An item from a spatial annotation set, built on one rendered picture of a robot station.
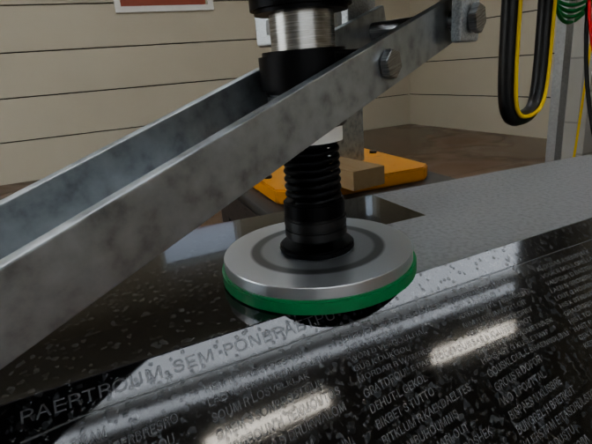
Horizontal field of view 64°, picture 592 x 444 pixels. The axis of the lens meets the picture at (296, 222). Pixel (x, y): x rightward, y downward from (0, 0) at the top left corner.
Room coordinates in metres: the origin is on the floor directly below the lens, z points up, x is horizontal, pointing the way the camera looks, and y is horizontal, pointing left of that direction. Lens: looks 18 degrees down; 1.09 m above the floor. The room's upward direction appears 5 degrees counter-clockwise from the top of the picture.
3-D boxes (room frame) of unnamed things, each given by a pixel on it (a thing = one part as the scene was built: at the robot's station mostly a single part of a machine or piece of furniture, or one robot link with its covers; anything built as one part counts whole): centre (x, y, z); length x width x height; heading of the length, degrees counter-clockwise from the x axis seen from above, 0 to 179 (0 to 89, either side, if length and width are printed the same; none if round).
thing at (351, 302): (0.50, -0.02, 0.88); 0.22 x 0.22 x 0.04
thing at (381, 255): (0.50, -0.02, 0.89); 0.21 x 0.21 x 0.01
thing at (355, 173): (1.26, -0.15, 0.81); 0.20 x 0.10 x 0.05; 28
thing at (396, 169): (1.51, -0.11, 0.76); 0.49 x 0.49 x 0.05; 20
